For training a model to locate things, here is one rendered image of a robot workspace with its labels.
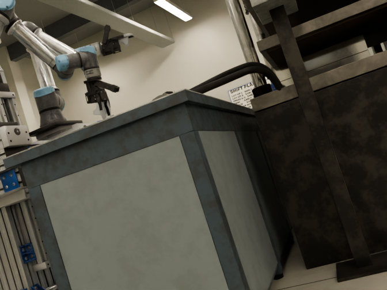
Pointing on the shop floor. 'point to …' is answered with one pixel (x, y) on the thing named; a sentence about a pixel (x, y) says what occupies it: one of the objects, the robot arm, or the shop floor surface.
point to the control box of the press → (321, 142)
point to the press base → (280, 169)
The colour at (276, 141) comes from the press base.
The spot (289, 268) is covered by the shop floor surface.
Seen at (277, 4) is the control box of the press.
